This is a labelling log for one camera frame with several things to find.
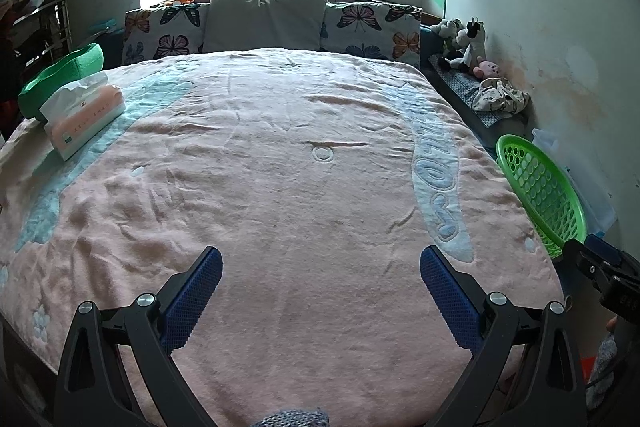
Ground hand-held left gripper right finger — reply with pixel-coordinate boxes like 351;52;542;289
419;245;588;427

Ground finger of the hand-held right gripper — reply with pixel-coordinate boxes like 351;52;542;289
562;234;626;288

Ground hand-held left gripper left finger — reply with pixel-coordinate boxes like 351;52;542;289
52;246;223;427

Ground green plastic mesh basket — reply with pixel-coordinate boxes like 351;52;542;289
496;134;589;259

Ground pink blanket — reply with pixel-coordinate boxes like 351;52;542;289
0;48;567;427

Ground grey knit cloth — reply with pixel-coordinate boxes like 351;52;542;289
253;405;329;427

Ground crumpled beige cloth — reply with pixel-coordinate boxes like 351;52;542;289
472;77;530;114

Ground pink tissue box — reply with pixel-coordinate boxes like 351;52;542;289
39;72;126;160

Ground pink plush toy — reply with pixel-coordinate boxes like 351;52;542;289
472;58;504;80

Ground patterned bench mat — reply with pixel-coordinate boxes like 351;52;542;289
428;54;527;128

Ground black and white cow plush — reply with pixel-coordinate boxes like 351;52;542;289
447;18;487;70

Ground green plastic basin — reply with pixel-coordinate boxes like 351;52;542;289
18;43;105;120

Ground butterfly print pillow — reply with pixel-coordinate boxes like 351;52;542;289
121;3;211;68
320;2;424;68

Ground grey plush toy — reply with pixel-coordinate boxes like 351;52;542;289
431;19;464;54

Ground grey pillow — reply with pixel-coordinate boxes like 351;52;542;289
202;0;329;54

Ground metal rack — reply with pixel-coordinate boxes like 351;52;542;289
12;0;74;58

